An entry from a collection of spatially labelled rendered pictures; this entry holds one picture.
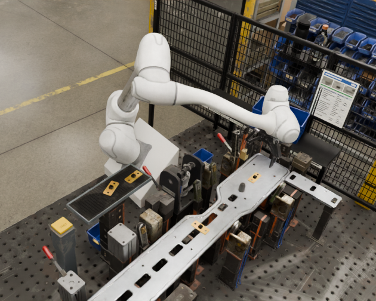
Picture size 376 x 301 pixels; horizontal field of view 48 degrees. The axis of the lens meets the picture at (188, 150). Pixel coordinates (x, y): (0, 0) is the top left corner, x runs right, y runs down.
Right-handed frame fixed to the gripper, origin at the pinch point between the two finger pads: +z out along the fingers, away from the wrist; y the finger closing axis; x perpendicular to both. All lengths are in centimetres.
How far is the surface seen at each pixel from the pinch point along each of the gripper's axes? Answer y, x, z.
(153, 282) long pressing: 4, -82, 13
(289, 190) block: 17.8, 7.2, 15.6
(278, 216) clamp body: 21.1, -8.1, 20.6
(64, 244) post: -30, -98, 5
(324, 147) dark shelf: 17, 49, 11
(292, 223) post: 24, 15, 43
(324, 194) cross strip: 33.3, 15.6, 13.6
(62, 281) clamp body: -19, -108, 7
